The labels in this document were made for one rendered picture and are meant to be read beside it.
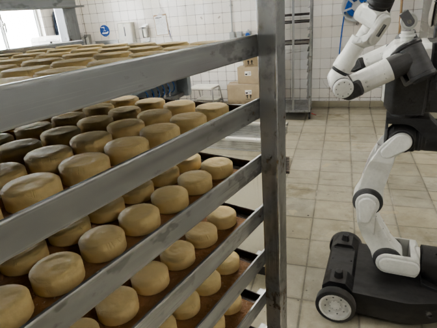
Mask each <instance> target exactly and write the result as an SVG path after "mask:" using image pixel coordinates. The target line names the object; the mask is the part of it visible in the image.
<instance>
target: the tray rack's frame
mask: <svg viewBox="0 0 437 328"><path fill-rule="evenodd" d="M312 8H313V0H310V54H309V93H308V105H306V103H307V100H294V69H295V0H292V100H286V101H285V112H286V113H310V112H311V104H312V102H311V43H312Z"/></svg>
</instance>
